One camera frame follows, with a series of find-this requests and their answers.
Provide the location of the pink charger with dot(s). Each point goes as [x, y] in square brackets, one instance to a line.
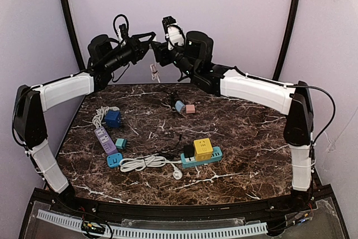
[190, 109]

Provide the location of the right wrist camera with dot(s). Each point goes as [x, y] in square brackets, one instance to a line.
[174, 35]

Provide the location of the white slotted cable duct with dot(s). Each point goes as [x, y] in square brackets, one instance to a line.
[50, 224]

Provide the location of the small teal plug adapter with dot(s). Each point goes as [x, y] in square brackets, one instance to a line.
[121, 143]

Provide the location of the yellow cube socket adapter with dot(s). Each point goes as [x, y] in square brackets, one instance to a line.
[203, 149]

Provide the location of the black power adapter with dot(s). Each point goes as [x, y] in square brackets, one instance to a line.
[188, 151]

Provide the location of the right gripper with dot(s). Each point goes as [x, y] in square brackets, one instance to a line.
[165, 55]

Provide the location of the blue square socket adapter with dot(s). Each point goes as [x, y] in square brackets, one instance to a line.
[114, 160]

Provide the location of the light blue charger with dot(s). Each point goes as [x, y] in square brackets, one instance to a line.
[179, 106]

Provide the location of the purple power strip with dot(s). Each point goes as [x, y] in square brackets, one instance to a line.
[105, 141]

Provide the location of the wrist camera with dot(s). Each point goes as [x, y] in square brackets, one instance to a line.
[174, 35]
[121, 31]

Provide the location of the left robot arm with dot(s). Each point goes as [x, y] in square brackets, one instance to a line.
[106, 56]

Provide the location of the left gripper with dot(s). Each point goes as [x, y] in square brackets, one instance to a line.
[136, 50]

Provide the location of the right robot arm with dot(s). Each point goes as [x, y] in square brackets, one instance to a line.
[192, 56]

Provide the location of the dark blue cube adapter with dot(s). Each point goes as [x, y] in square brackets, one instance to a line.
[113, 119]

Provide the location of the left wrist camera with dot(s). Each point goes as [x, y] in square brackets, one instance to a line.
[121, 31]

